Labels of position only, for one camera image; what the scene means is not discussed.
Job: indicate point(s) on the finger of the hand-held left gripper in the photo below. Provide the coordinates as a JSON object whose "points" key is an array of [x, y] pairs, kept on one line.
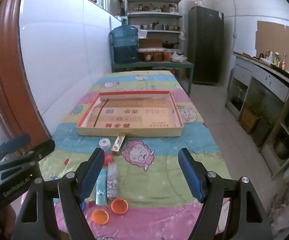
{"points": [[39, 150], [12, 146]]}

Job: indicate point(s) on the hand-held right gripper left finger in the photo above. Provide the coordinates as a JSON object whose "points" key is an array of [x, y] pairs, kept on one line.
{"points": [[94, 175]]}

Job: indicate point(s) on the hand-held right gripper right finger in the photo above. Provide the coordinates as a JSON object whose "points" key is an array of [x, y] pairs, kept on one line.
{"points": [[189, 175]]}

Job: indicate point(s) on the teal lighter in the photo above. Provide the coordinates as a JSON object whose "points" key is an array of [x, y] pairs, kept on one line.
{"points": [[101, 190]]}

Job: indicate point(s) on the clear patterned lighter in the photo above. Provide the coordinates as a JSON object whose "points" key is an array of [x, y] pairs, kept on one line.
{"points": [[112, 180]]}

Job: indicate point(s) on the red bottle cap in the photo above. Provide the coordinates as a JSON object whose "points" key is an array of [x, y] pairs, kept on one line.
{"points": [[109, 158]]}

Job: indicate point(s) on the blue bottle cap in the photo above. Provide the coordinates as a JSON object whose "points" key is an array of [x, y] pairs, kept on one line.
{"points": [[83, 205]]}

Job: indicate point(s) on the white bottle cap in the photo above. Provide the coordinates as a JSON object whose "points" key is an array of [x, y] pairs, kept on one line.
{"points": [[104, 143]]}

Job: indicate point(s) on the gold bar lighter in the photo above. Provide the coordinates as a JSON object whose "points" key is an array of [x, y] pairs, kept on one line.
{"points": [[118, 145]]}

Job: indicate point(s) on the orange bottle cap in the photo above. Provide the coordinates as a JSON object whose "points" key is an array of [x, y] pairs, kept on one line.
{"points": [[100, 216], [119, 205]]}

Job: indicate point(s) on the shallow cardboard box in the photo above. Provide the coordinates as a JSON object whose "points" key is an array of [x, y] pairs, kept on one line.
{"points": [[134, 120]]}

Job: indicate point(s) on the cartoon printed blanket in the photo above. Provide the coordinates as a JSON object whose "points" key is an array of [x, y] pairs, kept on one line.
{"points": [[159, 180]]}

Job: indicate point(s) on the yellowish crate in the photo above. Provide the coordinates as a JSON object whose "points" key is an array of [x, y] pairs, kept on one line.
{"points": [[249, 121]]}

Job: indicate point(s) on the green crate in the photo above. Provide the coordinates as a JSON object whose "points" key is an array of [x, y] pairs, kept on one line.
{"points": [[264, 132]]}

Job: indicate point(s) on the dark pot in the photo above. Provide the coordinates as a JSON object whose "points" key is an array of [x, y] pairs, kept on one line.
{"points": [[282, 148]]}

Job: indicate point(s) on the green low table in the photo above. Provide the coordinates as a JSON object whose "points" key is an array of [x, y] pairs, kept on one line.
{"points": [[154, 65]]}

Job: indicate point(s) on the white plastic bag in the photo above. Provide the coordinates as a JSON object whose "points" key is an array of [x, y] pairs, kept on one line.
{"points": [[179, 57]]}

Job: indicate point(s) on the plastic container orange contents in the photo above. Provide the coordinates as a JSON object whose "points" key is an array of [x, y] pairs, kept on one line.
{"points": [[168, 55], [145, 56], [157, 56]]}

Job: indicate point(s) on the grey counter cabinet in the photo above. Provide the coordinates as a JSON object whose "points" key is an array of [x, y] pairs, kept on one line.
{"points": [[272, 80]]}

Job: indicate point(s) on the dark green fridge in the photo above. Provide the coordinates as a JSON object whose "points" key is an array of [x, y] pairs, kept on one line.
{"points": [[205, 45]]}

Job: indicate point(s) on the black pan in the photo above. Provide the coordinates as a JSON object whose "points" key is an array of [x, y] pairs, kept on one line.
{"points": [[170, 45]]}

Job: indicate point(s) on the blue water jug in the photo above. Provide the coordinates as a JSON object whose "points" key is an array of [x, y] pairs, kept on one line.
{"points": [[124, 45]]}

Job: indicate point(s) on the brown cardboard carton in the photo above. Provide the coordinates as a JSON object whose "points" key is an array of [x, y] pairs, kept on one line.
{"points": [[150, 42]]}

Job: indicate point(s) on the small hanging bag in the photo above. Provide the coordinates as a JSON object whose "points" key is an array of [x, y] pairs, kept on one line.
{"points": [[183, 35]]}

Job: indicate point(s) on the white bottle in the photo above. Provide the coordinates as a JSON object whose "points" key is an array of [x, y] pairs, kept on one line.
{"points": [[270, 56]]}

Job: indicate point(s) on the brown sauce bottle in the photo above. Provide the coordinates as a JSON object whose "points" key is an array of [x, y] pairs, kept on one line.
{"points": [[267, 54]]}

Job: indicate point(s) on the yellow bottle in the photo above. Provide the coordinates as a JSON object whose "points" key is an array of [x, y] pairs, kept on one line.
{"points": [[276, 58]]}

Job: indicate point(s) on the tall red-label bottle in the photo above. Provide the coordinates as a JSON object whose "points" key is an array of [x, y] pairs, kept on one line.
{"points": [[283, 62]]}

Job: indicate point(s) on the small white box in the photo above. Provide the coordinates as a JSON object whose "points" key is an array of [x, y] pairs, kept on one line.
{"points": [[142, 34]]}

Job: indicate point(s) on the row of metal bowls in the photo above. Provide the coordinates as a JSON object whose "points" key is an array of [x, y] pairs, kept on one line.
{"points": [[159, 27]]}

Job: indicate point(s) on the cardboard sheet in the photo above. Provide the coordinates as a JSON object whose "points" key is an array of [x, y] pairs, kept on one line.
{"points": [[277, 40]]}

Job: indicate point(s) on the row of glass jars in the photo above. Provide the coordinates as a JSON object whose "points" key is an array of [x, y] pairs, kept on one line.
{"points": [[157, 8]]}

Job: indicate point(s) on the glass jar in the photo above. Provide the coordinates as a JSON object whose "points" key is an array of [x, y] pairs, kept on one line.
{"points": [[198, 2]]}

